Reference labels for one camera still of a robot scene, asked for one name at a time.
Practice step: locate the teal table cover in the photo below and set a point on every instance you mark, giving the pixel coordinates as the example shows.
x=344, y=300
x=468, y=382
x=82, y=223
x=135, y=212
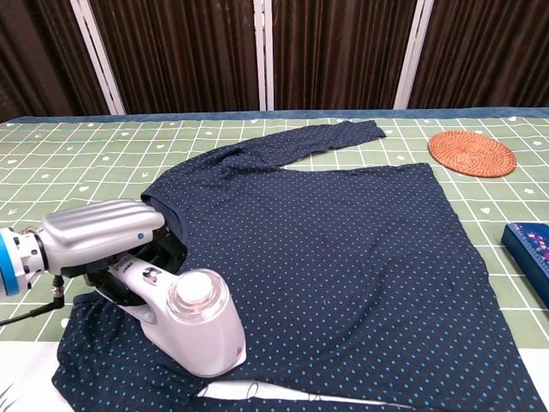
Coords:
x=171, y=115

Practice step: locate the long dark blue box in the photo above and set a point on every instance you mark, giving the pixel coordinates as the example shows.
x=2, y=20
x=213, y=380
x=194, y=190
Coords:
x=529, y=253

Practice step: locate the navy dotted long-sleeve shirt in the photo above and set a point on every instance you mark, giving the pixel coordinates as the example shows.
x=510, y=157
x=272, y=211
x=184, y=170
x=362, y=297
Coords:
x=343, y=257

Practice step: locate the white handheld garment steamer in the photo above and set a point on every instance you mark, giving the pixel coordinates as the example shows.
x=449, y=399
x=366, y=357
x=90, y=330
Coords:
x=193, y=326

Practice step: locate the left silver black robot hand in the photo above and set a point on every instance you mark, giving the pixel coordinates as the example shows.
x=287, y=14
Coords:
x=98, y=234

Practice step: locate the green checked tablecloth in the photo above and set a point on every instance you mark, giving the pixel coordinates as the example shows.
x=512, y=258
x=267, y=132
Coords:
x=86, y=159

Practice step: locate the white partition post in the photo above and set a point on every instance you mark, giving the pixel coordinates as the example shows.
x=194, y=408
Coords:
x=412, y=56
x=98, y=60
x=264, y=56

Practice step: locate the dark brown pleated curtain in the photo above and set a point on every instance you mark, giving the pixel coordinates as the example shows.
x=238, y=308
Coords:
x=339, y=51
x=489, y=51
x=38, y=56
x=180, y=56

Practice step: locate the round orange woven coaster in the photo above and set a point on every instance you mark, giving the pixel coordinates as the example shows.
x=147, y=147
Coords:
x=472, y=153

